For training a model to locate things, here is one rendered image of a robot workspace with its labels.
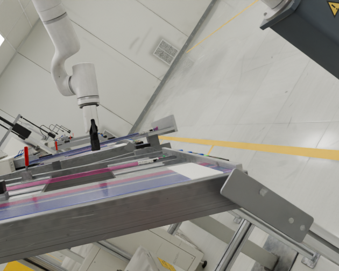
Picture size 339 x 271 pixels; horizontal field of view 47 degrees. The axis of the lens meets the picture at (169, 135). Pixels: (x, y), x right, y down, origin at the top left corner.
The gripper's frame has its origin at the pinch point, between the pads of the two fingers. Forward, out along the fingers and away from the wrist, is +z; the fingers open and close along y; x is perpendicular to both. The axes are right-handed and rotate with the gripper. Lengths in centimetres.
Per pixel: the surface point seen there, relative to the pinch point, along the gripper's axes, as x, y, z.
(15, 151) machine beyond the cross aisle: -74, -414, -15
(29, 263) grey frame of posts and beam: -27.6, 16.4, 34.9
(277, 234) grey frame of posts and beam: 60, 20, 43
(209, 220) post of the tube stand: 41, 1, 37
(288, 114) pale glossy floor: 123, -60, -2
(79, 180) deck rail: -8.3, 20.9, 10.9
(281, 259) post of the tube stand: 69, 3, 59
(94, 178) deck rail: -3.4, 21.2, 11.0
